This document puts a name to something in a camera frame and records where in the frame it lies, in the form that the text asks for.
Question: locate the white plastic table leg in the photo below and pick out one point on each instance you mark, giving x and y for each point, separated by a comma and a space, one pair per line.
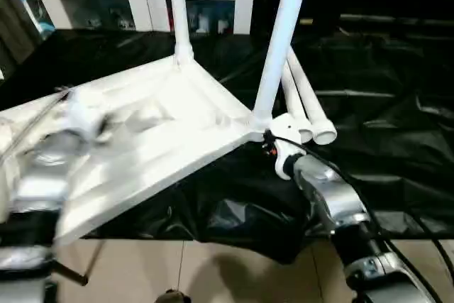
294, 101
178, 12
312, 101
282, 40

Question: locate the white plastic table top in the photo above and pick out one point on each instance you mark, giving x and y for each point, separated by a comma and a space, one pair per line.
156, 118

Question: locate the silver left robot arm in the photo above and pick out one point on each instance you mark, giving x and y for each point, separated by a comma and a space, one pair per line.
35, 175

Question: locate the black plastic mat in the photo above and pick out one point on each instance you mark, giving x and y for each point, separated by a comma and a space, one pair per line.
383, 161

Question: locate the red bottle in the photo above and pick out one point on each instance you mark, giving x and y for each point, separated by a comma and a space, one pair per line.
170, 18

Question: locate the grey curtain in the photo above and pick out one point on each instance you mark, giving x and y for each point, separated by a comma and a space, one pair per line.
14, 12

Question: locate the black metal table frame leg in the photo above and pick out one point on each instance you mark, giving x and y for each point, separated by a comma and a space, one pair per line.
71, 274

